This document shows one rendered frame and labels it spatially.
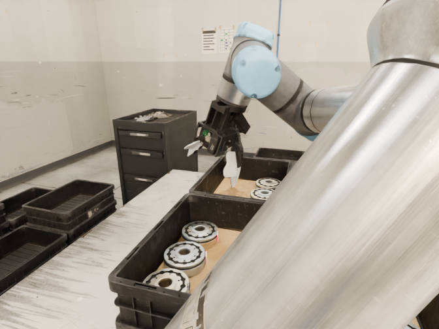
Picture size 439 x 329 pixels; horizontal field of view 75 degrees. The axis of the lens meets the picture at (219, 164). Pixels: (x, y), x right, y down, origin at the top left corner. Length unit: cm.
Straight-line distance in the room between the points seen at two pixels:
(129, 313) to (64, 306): 32
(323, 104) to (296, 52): 343
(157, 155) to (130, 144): 25
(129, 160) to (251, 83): 199
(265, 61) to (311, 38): 342
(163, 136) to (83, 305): 145
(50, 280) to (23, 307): 10
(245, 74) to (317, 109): 12
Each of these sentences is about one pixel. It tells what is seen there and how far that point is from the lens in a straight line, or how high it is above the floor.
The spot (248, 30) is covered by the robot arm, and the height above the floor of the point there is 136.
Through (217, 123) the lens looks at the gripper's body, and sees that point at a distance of 63.
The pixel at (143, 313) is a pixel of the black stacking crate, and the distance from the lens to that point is 62.
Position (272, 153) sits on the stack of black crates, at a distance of 259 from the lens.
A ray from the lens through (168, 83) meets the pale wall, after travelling 437.
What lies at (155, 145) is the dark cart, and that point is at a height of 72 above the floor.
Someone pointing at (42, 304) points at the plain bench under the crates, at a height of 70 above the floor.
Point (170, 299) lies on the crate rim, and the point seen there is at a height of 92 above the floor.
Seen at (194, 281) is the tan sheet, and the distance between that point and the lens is 72.
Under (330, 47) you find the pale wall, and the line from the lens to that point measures 388.
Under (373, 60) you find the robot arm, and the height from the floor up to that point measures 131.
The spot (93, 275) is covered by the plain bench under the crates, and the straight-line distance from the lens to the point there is 101.
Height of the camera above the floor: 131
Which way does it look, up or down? 19 degrees down
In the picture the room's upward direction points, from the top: straight up
